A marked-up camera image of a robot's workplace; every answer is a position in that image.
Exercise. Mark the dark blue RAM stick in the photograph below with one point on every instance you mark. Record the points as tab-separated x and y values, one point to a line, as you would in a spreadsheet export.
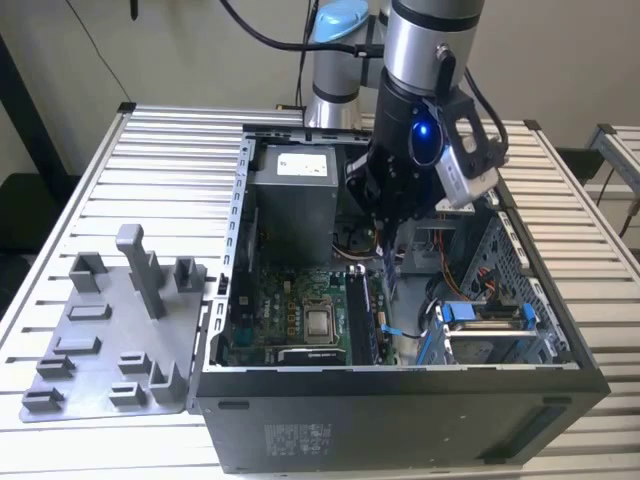
371	325
391	270

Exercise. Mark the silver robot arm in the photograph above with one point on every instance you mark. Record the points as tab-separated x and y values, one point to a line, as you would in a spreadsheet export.
425	45

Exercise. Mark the black RAM slot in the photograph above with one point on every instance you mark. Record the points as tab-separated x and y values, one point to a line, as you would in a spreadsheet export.
365	320
359	320
352	320

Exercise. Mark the grey metal drive cage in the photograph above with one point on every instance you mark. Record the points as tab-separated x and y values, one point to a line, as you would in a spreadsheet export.
415	250

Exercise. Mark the grey power supply unit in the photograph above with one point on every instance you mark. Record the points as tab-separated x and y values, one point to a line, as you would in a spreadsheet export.
295	215

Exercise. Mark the CPU socket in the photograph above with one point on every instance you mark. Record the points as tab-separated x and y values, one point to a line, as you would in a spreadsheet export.
320	303

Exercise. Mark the blue disk carrier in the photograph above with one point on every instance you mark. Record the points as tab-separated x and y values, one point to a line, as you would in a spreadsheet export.
461	312

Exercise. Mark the green motherboard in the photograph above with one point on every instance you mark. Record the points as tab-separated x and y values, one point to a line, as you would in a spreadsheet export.
280	295

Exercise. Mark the silver CPU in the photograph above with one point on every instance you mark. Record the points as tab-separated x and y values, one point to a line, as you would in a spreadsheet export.
319	327

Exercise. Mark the metal slat side table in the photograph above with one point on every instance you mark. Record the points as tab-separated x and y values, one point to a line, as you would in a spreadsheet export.
620	150

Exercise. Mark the metal disk bay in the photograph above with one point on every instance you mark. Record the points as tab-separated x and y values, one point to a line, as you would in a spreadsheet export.
490	332

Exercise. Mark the black graphics card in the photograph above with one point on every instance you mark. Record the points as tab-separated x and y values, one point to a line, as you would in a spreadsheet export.
310	356

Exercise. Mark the black open PC case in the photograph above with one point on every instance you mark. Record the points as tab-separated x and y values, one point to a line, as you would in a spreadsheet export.
350	415

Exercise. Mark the grey plastic parts rack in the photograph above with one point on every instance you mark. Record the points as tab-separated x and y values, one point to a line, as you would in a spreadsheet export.
115	330

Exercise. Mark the black metal stand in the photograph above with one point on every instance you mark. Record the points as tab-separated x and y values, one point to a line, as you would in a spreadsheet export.
29	125

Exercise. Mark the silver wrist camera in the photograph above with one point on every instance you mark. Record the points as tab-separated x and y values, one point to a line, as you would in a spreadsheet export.
460	180

